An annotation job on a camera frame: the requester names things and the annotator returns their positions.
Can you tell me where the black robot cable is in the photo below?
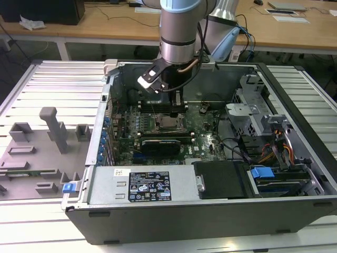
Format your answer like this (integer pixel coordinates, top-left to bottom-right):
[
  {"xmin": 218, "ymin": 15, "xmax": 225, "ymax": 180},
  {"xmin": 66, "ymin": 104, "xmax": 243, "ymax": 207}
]
[{"xmin": 160, "ymin": 10, "xmax": 213, "ymax": 93}]

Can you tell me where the grey parts rack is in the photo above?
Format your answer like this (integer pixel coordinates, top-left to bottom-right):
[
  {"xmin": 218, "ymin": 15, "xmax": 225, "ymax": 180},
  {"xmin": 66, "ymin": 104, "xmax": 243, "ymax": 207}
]
[{"xmin": 0, "ymin": 106, "xmax": 93, "ymax": 202}]

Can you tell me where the wooden desk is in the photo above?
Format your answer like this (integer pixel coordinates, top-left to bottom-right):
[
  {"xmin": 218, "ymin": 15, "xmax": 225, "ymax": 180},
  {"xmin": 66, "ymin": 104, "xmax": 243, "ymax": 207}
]
[{"xmin": 0, "ymin": 0, "xmax": 337, "ymax": 63}]

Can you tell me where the metal CPU socket cover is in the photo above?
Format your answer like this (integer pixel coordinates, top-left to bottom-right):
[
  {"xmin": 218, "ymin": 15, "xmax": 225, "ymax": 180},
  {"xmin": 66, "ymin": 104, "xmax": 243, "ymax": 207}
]
[{"xmin": 154, "ymin": 113, "xmax": 186, "ymax": 132}]

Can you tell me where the green motherboard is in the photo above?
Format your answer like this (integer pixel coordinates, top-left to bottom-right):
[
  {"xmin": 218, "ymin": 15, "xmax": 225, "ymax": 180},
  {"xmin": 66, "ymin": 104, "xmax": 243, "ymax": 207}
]
[{"xmin": 113, "ymin": 102, "xmax": 227, "ymax": 166}]

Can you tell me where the silver-topped CPU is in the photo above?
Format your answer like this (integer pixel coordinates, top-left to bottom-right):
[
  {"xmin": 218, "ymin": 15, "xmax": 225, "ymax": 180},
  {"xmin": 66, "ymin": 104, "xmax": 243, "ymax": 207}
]
[{"xmin": 160, "ymin": 117, "xmax": 181, "ymax": 130}]

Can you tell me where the black rating label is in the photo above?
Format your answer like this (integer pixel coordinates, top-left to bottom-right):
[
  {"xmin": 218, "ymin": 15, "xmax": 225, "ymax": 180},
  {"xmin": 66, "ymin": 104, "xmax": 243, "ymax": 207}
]
[{"xmin": 128, "ymin": 171, "xmax": 171, "ymax": 202}]

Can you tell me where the blue disk carrier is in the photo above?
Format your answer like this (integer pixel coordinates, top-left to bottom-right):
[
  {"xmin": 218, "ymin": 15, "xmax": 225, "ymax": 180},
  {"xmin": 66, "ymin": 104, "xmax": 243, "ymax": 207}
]
[{"xmin": 251, "ymin": 167, "xmax": 275, "ymax": 183}]

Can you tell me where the black and white wrist camera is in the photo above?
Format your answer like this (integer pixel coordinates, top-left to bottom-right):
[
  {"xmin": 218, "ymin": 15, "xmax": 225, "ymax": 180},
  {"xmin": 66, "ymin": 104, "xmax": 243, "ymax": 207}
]
[{"xmin": 136, "ymin": 59, "xmax": 169, "ymax": 94}]

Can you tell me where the silver drive cage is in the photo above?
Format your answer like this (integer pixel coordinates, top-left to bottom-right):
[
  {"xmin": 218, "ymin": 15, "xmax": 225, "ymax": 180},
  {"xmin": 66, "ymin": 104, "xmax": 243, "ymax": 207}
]
[{"xmin": 225, "ymin": 74, "xmax": 267, "ymax": 135}]

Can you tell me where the silver power supply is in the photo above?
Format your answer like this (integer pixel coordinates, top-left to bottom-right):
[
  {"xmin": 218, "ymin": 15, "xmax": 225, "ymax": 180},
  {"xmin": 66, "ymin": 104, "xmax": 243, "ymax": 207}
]
[{"xmin": 88, "ymin": 166, "xmax": 197, "ymax": 206}]

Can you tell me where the crumpled white paper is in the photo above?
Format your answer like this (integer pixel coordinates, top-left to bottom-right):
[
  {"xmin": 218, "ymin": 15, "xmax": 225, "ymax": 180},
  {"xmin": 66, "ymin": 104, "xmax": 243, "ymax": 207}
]
[{"xmin": 19, "ymin": 14, "xmax": 47, "ymax": 30}]

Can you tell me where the hard disk drive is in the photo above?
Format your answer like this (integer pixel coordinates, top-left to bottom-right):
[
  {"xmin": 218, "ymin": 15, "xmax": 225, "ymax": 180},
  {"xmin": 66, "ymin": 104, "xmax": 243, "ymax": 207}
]
[{"xmin": 256, "ymin": 172, "xmax": 310, "ymax": 198}]

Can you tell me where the orange power wire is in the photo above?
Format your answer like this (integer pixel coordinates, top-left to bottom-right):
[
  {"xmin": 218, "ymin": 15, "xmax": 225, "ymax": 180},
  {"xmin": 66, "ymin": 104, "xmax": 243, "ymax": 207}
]
[{"xmin": 279, "ymin": 137, "xmax": 295, "ymax": 166}]

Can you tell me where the black graphics card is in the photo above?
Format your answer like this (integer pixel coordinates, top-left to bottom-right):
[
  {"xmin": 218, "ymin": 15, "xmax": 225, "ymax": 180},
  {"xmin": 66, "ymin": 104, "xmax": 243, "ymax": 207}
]
[{"xmin": 141, "ymin": 138, "xmax": 182, "ymax": 159}]

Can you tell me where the black plastic cover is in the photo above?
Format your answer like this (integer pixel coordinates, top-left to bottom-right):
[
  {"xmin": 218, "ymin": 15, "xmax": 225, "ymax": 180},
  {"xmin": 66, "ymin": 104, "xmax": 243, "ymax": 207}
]
[{"xmin": 193, "ymin": 161, "xmax": 252, "ymax": 200}]

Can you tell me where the black and grey PC case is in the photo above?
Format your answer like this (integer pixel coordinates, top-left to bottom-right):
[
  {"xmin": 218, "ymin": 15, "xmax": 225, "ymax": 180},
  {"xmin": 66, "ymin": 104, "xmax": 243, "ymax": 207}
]
[{"xmin": 61, "ymin": 59, "xmax": 337, "ymax": 245}]

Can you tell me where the green RAM stick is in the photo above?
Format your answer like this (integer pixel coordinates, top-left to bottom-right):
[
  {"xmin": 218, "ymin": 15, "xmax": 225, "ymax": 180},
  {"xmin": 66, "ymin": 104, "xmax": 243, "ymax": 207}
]
[{"xmin": 0, "ymin": 171, "xmax": 44, "ymax": 178}]

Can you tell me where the white sheet with black strip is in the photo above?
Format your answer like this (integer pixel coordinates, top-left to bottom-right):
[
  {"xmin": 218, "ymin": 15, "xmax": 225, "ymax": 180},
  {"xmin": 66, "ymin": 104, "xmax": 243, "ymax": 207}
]
[{"xmin": 265, "ymin": 8, "xmax": 299, "ymax": 15}]

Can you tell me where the grey case latch handle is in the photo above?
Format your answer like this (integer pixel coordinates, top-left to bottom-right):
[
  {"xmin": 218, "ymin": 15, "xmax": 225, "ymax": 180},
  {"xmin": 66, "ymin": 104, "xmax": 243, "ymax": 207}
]
[{"xmin": 104, "ymin": 59, "xmax": 124, "ymax": 80}]

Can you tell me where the CPU socket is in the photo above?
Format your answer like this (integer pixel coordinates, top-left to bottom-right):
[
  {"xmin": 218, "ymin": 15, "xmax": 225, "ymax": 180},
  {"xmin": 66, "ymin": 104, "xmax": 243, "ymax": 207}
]
[{"xmin": 154, "ymin": 113, "xmax": 187, "ymax": 133}]

